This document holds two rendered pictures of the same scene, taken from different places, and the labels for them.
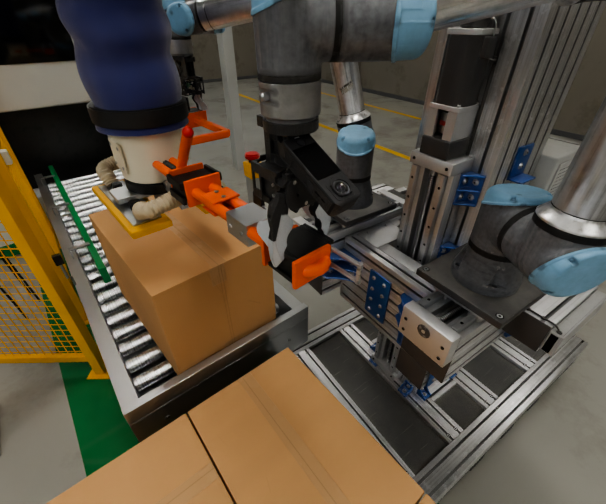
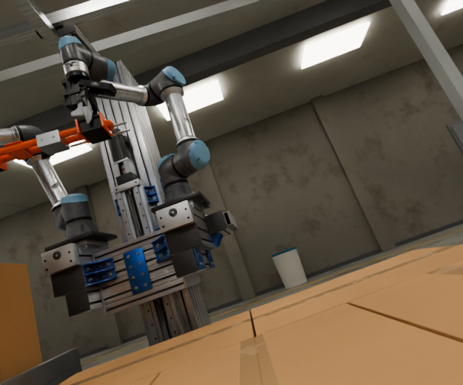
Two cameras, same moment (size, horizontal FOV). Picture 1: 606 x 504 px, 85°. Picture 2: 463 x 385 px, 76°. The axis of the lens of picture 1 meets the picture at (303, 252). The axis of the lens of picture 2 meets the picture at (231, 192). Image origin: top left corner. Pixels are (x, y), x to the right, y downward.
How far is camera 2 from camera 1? 106 cm
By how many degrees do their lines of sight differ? 71
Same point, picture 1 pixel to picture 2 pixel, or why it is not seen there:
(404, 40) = (110, 66)
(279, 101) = (77, 64)
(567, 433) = not seen: hidden behind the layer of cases
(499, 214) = (166, 162)
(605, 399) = not seen: hidden behind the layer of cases
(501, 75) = (136, 150)
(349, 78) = (56, 180)
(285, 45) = (77, 52)
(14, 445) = not seen: outside the picture
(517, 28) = (133, 136)
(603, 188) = (185, 125)
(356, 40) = (97, 60)
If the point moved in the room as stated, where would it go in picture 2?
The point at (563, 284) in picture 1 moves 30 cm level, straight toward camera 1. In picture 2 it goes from (199, 153) to (193, 118)
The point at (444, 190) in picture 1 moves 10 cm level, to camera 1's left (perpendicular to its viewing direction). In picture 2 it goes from (140, 194) to (121, 195)
